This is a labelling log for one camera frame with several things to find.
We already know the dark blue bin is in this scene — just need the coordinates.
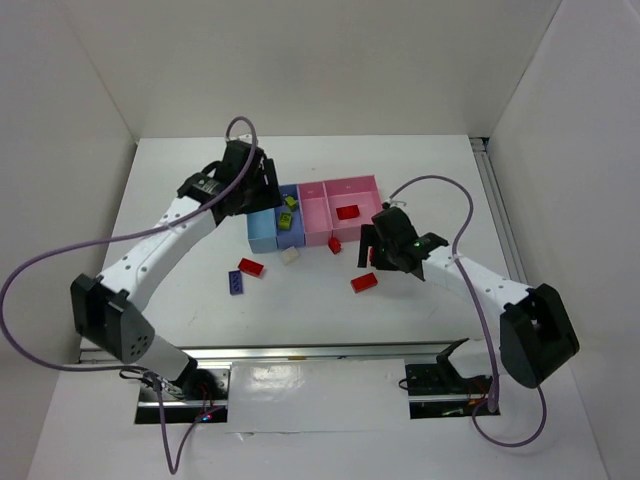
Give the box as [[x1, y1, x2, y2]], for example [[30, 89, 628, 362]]
[[275, 184, 305, 250]]

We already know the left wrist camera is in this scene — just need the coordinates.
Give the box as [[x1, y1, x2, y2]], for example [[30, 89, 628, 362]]
[[229, 133, 253, 144]]

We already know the aluminium side rail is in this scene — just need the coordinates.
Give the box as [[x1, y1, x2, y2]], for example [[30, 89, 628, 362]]
[[469, 137, 531, 285]]

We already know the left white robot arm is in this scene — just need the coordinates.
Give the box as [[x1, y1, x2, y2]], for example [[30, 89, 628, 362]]
[[70, 139, 281, 397]]

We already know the white square lego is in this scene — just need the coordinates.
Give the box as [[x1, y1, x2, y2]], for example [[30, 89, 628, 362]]
[[280, 246, 300, 265]]

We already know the light blue bin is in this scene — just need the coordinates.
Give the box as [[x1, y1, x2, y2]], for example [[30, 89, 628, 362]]
[[247, 209, 277, 254]]

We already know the aluminium front rail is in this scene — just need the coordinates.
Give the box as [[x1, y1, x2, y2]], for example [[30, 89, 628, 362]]
[[79, 340, 459, 362]]

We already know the small red lego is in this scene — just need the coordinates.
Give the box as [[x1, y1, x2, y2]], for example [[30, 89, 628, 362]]
[[328, 237, 342, 255]]

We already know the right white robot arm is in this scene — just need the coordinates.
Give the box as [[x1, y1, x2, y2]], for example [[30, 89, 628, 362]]
[[358, 207, 580, 389]]

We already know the narrow pink bin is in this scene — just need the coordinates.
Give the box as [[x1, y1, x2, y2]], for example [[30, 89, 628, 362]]
[[298, 182, 332, 247]]

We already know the purple flat lego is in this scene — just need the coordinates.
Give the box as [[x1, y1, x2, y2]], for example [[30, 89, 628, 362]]
[[228, 270, 244, 296]]

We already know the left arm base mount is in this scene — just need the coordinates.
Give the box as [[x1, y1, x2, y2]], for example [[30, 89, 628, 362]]
[[134, 364, 231, 425]]

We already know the wide pink bin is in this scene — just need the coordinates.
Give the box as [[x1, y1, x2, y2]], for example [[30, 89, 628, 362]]
[[324, 175, 382, 243]]

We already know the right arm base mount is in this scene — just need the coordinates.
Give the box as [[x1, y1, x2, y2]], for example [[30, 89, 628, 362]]
[[398, 340, 499, 420]]

